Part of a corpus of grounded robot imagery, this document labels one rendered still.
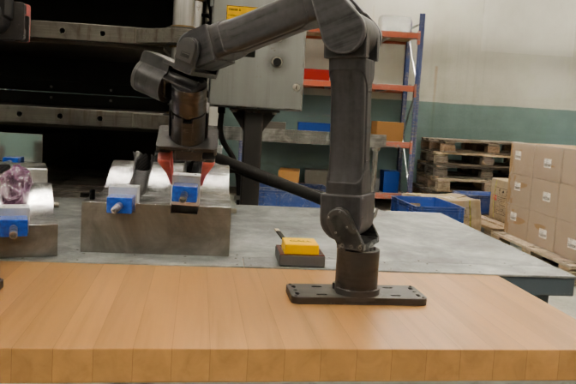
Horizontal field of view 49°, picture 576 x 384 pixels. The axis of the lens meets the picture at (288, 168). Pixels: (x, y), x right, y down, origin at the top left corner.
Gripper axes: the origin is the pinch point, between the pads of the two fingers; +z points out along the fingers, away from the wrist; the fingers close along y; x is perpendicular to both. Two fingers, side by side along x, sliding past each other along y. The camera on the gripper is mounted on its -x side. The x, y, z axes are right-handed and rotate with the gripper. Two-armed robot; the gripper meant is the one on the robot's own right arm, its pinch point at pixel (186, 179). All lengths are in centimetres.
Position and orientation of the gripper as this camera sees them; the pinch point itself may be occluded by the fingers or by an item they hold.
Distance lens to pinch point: 113.9
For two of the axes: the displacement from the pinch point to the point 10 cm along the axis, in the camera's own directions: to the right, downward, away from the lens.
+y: -9.9, -0.6, -1.2
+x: 0.6, 6.0, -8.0
